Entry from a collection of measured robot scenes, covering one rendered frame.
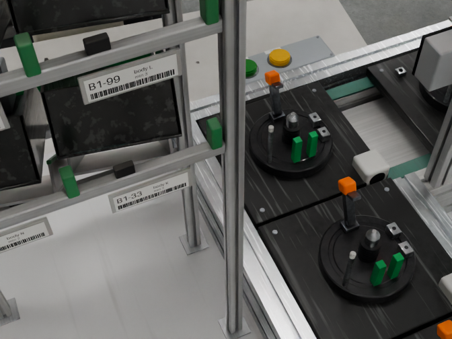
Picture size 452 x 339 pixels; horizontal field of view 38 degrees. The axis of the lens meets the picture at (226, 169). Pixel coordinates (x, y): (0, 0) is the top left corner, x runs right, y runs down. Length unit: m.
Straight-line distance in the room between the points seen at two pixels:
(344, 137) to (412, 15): 1.91
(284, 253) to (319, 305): 0.10
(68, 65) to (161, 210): 0.67
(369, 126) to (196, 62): 0.41
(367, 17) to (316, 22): 1.44
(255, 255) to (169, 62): 0.51
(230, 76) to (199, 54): 0.85
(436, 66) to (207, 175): 0.41
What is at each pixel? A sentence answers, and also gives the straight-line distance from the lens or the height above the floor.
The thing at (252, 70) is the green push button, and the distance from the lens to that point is 1.25.
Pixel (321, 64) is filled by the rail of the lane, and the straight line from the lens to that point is 1.29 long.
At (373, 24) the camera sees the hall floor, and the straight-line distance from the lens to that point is 2.94.
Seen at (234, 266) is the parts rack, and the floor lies 1.06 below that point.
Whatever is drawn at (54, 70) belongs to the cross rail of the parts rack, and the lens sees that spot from 0.54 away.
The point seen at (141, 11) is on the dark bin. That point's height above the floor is 1.47.
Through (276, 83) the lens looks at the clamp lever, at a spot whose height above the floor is 1.06.
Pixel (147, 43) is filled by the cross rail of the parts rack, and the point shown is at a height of 1.47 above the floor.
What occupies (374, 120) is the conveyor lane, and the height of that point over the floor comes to 0.92.
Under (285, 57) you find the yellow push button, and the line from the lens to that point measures 1.28.
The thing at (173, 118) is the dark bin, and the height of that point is 1.32.
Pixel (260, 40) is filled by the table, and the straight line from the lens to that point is 1.49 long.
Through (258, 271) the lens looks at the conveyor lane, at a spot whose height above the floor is 0.96.
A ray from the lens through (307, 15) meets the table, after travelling 1.56.
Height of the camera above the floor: 1.82
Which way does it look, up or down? 52 degrees down
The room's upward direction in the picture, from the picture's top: 1 degrees counter-clockwise
